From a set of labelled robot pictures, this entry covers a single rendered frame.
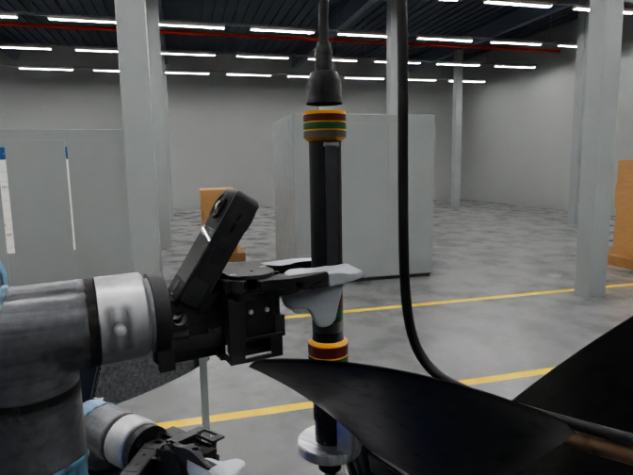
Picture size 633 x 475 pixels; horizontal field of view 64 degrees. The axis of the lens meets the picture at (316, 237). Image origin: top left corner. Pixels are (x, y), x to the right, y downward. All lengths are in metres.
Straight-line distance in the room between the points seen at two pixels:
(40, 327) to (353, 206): 6.46
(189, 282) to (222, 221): 0.06
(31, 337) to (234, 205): 0.19
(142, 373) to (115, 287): 2.11
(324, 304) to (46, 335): 0.24
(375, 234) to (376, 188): 0.63
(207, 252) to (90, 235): 6.14
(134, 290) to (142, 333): 0.04
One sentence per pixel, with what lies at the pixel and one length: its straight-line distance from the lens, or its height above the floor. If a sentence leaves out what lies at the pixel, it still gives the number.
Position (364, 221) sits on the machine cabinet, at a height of 0.84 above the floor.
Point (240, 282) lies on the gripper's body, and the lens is 0.46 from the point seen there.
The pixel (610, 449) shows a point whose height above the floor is 1.37.
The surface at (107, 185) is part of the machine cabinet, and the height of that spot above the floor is 1.40.
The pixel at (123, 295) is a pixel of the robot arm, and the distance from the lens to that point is 0.45.
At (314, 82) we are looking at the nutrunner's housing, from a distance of 0.52.
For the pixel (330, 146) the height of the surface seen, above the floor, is 1.60.
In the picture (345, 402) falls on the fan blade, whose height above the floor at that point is 1.39.
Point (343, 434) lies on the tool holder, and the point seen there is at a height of 1.30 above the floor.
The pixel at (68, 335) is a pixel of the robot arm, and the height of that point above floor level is 1.46.
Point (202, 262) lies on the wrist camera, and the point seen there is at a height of 1.50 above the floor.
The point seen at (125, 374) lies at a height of 0.67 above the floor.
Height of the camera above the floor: 1.58
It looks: 8 degrees down
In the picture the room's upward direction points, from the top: 1 degrees counter-clockwise
